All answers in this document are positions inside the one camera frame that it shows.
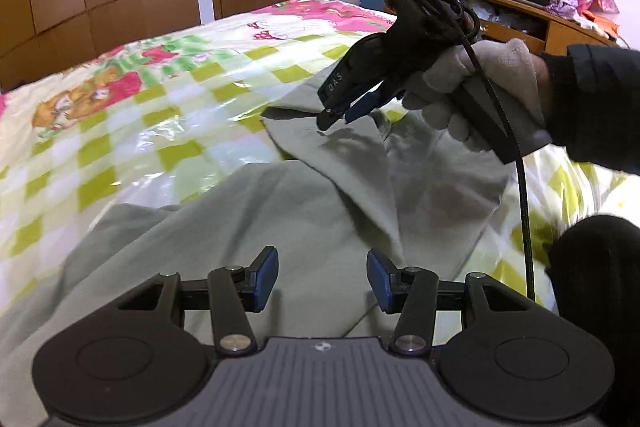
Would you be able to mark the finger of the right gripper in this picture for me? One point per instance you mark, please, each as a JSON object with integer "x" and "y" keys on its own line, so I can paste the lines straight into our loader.
{"x": 364, "y": 106}
{"x": 327, "y": 118}

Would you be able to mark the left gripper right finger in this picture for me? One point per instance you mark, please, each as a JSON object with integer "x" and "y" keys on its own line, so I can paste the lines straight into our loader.
{"x": 412, "y": 294}

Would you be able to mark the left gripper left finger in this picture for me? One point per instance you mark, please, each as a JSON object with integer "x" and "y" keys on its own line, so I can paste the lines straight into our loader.
{"x": 235, "y": 291}

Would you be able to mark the grey-green linen pants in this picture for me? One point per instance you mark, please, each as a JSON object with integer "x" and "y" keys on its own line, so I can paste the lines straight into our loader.
{"x": 405, "y": 189}

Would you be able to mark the black sleeved left forearm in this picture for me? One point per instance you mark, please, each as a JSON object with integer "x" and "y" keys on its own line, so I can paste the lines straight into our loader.
{"x": 594, "y": 270}

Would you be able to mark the black sleeved right forearm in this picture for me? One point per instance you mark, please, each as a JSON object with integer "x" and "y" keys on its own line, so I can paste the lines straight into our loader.
{"x": 593, "y": 107}

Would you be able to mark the white gloved right hand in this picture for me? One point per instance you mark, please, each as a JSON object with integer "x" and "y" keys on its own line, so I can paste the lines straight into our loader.
{"x": 509, "y": 65}

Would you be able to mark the wooden tv cabinet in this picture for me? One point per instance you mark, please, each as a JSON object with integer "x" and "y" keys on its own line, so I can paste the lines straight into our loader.
{"x": 542, "y": 32}

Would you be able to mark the checkered floral bed cover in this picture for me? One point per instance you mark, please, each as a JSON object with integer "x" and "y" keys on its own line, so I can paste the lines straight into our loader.
{"x": 154, "y": 122}

